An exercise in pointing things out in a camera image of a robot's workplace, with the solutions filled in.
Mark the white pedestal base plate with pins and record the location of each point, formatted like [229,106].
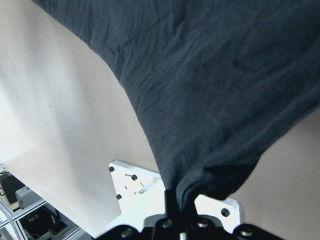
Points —
[141,193]

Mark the grey controller box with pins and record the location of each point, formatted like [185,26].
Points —
[26,197]

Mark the black printed t-shirt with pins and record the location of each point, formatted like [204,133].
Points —
[213,83]

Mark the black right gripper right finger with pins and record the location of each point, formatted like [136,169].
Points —
[190,211]

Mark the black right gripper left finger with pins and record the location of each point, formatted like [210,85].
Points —
[172,210]

